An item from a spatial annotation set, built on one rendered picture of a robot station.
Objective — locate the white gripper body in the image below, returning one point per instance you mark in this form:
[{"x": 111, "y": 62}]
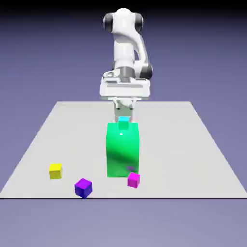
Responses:
[{"x": 125, "y": 90}]

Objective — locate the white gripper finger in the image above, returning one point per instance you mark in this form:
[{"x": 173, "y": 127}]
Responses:
[
  {"x": 117, "y": 104},
  {"x": 131, "y": 104}
]

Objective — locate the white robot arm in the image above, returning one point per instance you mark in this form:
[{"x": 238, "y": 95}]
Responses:
[{"x": 123, "y": 34}]

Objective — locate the small cyan cube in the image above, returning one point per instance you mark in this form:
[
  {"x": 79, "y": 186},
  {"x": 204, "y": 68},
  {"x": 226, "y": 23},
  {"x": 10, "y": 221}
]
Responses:
[{"x": 123, "y": 119}]

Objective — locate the small magenta cube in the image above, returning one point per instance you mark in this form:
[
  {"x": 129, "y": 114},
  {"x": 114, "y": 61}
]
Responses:
[{"x": 133, "y": 180}]

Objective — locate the small purple cube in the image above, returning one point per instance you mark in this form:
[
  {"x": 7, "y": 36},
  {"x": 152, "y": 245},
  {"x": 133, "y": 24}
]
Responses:
[{"x": 83, "y": 187}]

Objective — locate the small yellow cube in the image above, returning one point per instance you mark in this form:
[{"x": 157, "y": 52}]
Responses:
[{"x": 55, "y": 171}]

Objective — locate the large green box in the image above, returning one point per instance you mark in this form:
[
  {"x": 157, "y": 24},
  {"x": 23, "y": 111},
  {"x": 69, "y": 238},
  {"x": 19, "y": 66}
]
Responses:
[{"x": 121, "y": 150}]

